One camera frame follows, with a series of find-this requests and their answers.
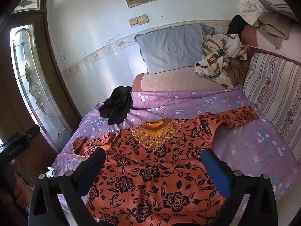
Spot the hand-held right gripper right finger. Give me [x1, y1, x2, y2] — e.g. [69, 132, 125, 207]
[202, 148, 279, 226]

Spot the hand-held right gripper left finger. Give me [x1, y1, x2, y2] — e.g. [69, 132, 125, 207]
[28, 147, 106, 226]

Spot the orange black floral shirt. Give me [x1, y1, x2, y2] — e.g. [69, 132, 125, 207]
[72, 106, 259, 226]

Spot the person's left hand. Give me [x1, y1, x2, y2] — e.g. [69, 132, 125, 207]
[11, 160, 30, 208]

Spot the purple floral bedsheet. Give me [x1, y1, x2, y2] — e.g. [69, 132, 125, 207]
[53, 85, 301, 226]

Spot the black crumpled garment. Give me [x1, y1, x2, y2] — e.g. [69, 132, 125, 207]
[99, 86, 132, 125]

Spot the wooden stained glass door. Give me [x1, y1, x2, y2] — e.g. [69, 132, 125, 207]
[0, 0, 83, 189]

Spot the pink mattress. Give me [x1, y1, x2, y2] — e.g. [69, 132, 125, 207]
[131, 66, 236, 92]

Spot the striped floral cushion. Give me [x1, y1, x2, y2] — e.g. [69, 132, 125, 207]
[243, 53, 301, 165]

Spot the brown cloth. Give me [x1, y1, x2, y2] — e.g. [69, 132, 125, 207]
[226, 56, 250, 87]

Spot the beige floral crumpled blanket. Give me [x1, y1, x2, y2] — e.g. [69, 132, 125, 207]
[194, 33, 248, 89]

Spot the grey pillow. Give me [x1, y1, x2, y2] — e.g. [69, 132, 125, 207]
[135, 24, 215, 75]

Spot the pink upholstered backrest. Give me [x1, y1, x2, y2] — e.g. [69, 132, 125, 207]
[240, 25, 301, 64]

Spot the small black cloth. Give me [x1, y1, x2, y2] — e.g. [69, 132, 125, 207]
[227, 15, 247, 37]

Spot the khaki cloth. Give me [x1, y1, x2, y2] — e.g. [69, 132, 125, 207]
[253, 11, 291, 50]

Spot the white floral cloth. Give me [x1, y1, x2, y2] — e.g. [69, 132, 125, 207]
[237, 0, 264, 26]

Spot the beige wall light switch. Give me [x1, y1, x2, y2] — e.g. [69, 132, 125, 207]
[128, 15, 149, 26]

